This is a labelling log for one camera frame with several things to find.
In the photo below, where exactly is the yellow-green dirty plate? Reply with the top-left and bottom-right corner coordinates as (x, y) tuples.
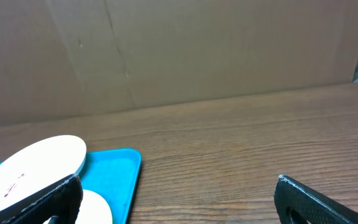
(42, 189), (114, 224)

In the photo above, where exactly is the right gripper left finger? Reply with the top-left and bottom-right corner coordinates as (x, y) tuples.
(0, 174), (83, 224)

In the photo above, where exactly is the brown cardboard backdrop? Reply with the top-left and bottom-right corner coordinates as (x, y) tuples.
(0, 0), (358, 126)

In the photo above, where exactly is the teal plastic serving tray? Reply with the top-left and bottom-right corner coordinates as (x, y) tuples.
(0, 148), (142, 224)

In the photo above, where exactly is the white plate with red stain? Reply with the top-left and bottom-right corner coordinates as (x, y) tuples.
(0, 135), (86, 211)

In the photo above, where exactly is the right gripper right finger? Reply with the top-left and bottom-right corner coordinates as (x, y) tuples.
(273, 174), (358, 224)

